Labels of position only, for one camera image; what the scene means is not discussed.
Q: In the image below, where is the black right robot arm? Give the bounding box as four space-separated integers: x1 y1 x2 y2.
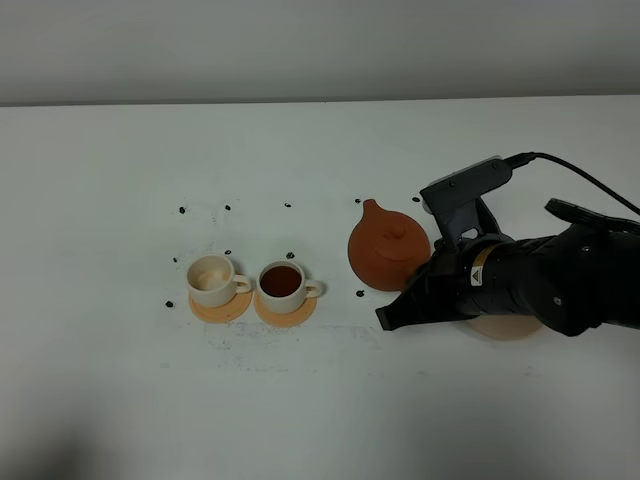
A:
376 199 639 337

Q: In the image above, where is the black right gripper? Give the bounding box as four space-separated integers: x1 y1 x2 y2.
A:
376 234 520 331

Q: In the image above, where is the left orange coaster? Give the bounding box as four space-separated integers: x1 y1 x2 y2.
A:
188 292 253 324

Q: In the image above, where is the brown clay teapot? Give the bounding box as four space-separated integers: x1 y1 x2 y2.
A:
348 199 431 292

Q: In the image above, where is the white teacup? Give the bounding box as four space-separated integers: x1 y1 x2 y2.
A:
257 259 324 315
186 255 252 308

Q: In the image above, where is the right white teacup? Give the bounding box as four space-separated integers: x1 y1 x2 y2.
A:
257 259 324 315

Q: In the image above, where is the beige teapot saucer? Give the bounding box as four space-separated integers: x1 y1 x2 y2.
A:
466 315 543 341

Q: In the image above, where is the right orange coaster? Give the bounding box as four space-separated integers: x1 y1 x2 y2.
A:
254 291 317 328

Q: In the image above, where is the orange coaster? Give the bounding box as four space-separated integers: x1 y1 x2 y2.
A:
188 292 253 324
254 291 317 328

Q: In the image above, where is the left white teacup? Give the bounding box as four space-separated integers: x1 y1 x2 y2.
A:
186 255 252 308

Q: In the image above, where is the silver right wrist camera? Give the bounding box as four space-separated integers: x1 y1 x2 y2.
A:
420 157 512 252

